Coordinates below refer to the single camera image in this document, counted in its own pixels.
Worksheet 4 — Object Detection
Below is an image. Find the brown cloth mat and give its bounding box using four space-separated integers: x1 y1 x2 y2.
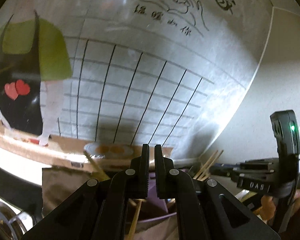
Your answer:
42 167 96 216

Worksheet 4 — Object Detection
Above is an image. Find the person right hand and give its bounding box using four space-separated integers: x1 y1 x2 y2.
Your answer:
258 189 300 230

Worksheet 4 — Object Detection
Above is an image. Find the long bamboo chopstick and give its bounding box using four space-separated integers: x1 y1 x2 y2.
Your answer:
83 151 110 181

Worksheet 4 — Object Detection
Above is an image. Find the black tracker device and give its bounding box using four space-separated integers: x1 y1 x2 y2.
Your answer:
270 110 300 187

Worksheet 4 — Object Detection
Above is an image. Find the purple utensil caddy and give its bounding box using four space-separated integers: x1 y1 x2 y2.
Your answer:
132 172 198 240

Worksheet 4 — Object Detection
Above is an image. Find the gas stove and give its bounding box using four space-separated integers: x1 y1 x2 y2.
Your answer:
0 201 37 239

